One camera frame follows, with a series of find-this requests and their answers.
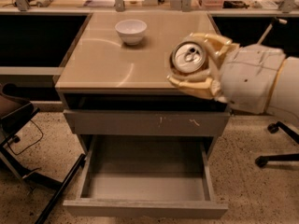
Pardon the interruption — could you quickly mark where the white handled stick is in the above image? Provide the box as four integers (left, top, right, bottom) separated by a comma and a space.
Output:
257, 17, 288, 45

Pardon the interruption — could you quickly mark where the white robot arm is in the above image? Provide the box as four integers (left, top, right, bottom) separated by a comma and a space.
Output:
167, 33, 299, 126

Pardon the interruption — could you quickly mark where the orange soda can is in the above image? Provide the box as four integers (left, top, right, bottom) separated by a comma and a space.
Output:
169, 41, 208, 77

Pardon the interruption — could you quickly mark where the black floor cable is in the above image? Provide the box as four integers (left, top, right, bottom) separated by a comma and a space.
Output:
7, 119, 45, 156

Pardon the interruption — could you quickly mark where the white ceramic bowl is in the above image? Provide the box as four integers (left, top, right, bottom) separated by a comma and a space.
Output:
115, 20, 148, 45

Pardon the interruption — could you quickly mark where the open grey middle drawer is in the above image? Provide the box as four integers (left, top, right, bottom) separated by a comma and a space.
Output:
64, 135, 228, 219

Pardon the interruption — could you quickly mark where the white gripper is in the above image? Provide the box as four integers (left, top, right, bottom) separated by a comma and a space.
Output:
167, 33, 286, 114

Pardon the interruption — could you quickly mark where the closed grey top drawer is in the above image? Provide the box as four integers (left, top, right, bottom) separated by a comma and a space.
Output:
64, 109, 230, 136

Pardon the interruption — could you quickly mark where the black office chair left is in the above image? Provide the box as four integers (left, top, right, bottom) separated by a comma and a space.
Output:
0, 82, 87, 224

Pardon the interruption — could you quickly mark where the grey drawer cabinet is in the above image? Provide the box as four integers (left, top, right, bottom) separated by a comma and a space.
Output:
56, 10, 229, 153

